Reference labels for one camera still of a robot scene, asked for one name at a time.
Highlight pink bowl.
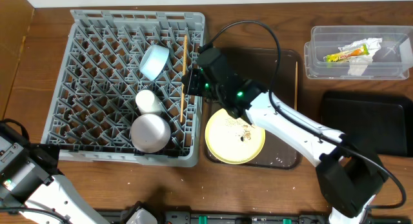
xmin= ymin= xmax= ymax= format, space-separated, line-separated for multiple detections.
xmin=130 ymin=114 xmax=171 ymax=153

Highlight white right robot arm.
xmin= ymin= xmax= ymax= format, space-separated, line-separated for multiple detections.
xmin=184 ymin=46 xmax=388 ymax=223

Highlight wooden chopstick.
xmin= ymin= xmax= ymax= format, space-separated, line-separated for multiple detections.
xmin=294 ymin=61 xmax=298 ymax=110
xmin=179 ymin=34 xmax=188 ymax=123

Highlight cream white cup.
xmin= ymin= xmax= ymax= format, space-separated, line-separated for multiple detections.
xmin=135 ymin=90 xmax=163 ymax=116

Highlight light blue saucer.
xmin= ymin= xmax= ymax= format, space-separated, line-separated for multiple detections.
xmin=139 ymin=45 xmax=169 ymax=81

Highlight clear plastic bin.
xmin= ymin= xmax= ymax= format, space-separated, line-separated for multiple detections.
xmin=304 ymin=25 xmax=412 ymax=80

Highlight grey plastic dish rack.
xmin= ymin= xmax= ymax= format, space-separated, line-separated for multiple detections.
xmin=41 ymin=10 xmax=205 ymax=167

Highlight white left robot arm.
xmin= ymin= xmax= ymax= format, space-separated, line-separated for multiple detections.
xmin=1 ymin=119 xmax=108 ymax=224

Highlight black bin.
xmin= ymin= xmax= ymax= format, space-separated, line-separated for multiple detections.
xmin=320 ymin=91 xmax=412 ymax=158

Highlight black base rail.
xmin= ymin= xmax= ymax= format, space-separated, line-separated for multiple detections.
xmin=97 ymin=201 xmax=412 ymax=224

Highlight white paper napkin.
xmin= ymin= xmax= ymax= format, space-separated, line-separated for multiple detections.
xmin=338 ymin=38 xmax=382 ymax=76

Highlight dark brown tray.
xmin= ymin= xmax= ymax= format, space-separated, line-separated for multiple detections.
xmin=221 ymin=47 xmax=303 ymax=170

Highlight yellow plate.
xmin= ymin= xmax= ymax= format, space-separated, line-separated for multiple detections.
xmin=205 ymin=108 xmax=265 ymax=165

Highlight yellow green snack wrapper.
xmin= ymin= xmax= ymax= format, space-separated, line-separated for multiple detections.
xmin=324 ymin=44 xmax=370 ymax=63

